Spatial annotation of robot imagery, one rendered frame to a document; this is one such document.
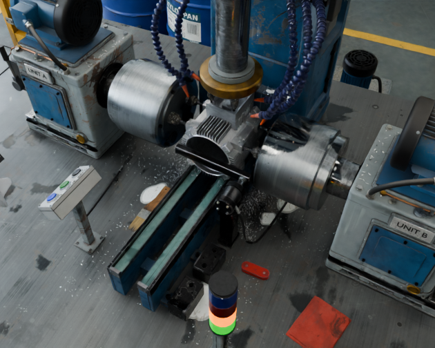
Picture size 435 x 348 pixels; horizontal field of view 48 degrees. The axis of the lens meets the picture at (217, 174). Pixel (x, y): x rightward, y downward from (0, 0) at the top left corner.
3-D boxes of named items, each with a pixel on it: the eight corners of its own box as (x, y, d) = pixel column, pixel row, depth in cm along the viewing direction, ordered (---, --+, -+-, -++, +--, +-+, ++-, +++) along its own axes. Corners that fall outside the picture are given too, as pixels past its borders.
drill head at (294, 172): (262, 142, 166) (268, 84, 147) (380, 190, 153) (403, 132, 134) (226, 192, 152) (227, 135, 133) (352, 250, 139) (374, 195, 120)
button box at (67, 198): (89, 179, 144) (78, 165, 141) (103, 177, 139) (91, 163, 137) (48, 220, 134) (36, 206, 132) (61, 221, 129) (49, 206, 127)
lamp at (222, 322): (217, 297, 112) (217, 288, 108) (240, 309, 110) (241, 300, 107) (204, 319, 109) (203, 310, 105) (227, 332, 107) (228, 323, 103)
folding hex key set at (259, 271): (270, 273, 147) (271, 270, 145) (266, 282, 145) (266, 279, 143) (243, 262, 149) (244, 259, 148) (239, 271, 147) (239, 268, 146)
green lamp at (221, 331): (217, 306, 115) (217, 297, 112) (239, 317, 113) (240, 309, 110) (204, 327, 112) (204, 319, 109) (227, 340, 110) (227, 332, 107)
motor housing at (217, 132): (213, 128, 170) (213, 84, 155) (262, 148, 164) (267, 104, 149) (181, 165, 159) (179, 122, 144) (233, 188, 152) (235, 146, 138)
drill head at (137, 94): (125, 88, 184) (114, 30, 165) (209, 121, 173) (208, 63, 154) (81, 128, 170) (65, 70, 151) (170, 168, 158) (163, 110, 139)
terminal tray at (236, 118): (224, 97, 157) (224, 79, 151) (254, 109, 153) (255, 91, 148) (205, 120, 150) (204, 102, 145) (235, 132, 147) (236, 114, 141)
